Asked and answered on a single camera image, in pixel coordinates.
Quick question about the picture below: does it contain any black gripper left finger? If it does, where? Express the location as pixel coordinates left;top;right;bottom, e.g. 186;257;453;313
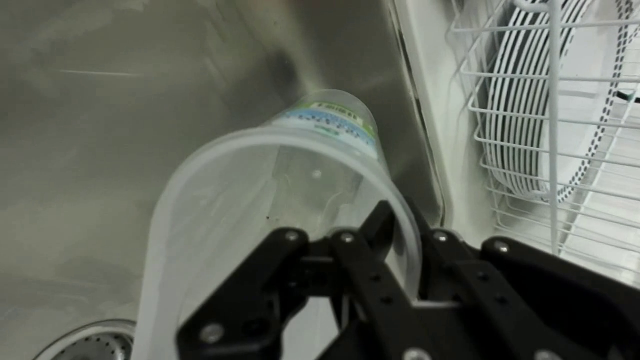
175;198;467;360

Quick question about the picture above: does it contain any white wire dish rack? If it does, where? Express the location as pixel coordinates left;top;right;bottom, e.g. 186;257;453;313
446;0;640;282

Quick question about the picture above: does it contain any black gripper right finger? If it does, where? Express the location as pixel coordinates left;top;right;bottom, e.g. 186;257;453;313
417;229;640;360

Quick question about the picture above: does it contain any white round ribbed plate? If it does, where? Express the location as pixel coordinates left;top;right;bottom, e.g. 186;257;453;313
477;0;640;203

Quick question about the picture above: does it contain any sink drain strainer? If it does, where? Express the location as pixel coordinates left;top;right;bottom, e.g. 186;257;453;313
31;319;137;360

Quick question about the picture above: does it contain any stainless steel sink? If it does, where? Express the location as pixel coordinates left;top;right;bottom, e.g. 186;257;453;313
0;0;446;360

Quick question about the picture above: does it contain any clear plastic jar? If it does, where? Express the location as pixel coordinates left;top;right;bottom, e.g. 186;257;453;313
129;89;425;360

